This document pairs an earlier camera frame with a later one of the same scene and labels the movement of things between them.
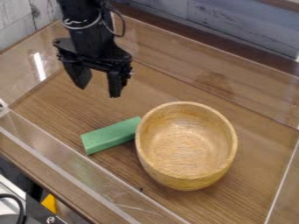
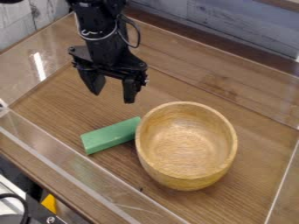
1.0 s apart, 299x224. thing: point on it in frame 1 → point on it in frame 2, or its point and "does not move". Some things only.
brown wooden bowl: (186, 143) does not move
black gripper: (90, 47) → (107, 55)
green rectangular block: (110, 136) does not move
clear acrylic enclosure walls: (195, 147) does not move
